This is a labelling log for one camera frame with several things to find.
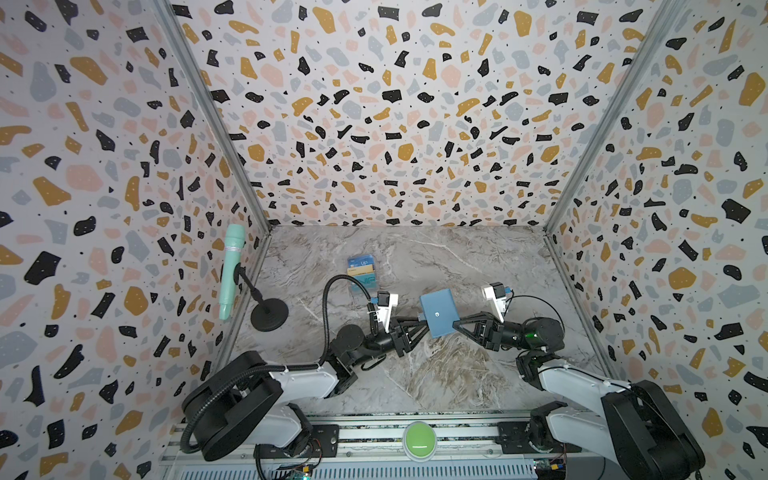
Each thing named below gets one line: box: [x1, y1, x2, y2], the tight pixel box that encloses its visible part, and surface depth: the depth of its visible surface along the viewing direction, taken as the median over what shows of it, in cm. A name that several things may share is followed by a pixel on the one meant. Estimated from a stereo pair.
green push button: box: [402, 421, 438, 463], surface depth 75 cm
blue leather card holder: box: [420, 288, 460, 339], surface depth 70 cm
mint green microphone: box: [219, 224, 247, 320], surface depth 74 cm
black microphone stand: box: [233, 262, 289, 332], surface depth 97 cm
